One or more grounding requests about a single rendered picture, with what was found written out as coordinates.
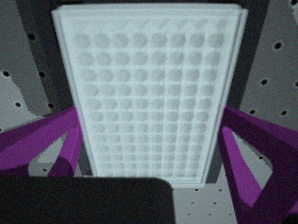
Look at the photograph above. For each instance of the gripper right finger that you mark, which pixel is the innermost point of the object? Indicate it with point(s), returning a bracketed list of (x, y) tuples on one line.
[(279, 197)]

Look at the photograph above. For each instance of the grey perforated base plate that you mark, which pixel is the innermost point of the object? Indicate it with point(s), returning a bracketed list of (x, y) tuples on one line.
[(27, 94)]

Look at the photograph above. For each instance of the black flat rectangular block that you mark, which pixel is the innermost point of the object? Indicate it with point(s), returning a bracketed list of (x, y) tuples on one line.
[(254, 24)]

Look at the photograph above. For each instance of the clear plastic plate lid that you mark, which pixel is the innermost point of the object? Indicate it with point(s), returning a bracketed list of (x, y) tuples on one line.
[(150, 84)]

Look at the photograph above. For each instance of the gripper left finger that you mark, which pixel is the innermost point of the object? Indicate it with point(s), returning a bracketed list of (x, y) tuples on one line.
[(20, 145)]

